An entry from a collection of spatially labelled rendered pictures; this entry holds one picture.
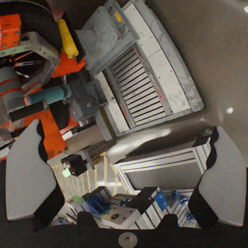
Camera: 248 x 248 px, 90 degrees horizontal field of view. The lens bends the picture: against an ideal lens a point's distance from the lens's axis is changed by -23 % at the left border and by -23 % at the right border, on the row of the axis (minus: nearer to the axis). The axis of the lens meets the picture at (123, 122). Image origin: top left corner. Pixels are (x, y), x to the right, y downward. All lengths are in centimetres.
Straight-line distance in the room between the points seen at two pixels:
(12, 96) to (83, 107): 58
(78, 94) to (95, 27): 49
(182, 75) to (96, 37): 59
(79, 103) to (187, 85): 70
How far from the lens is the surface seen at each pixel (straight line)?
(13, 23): 53
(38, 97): 88
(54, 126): 122
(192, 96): 93
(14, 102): 70
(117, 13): 108
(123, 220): 57
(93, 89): 142
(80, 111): 110
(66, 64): 85
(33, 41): 61
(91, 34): 111
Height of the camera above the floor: 94
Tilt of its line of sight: 42 degrees down
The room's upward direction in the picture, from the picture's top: 118 degrees counter-clockwise
